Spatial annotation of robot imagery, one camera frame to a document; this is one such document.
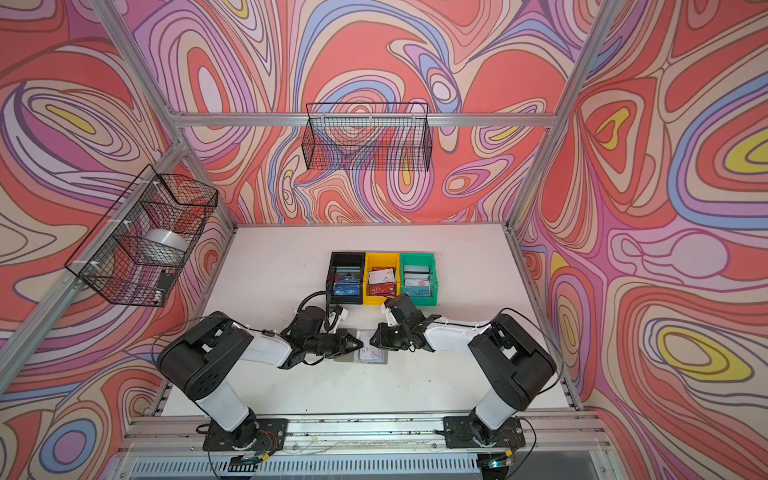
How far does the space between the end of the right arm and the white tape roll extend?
21.5 inches

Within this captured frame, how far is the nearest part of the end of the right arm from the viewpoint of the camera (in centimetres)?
67

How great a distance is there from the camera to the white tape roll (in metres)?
0.71

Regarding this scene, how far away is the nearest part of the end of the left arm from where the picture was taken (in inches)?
30.2

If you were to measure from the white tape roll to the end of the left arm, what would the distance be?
15.1 inches
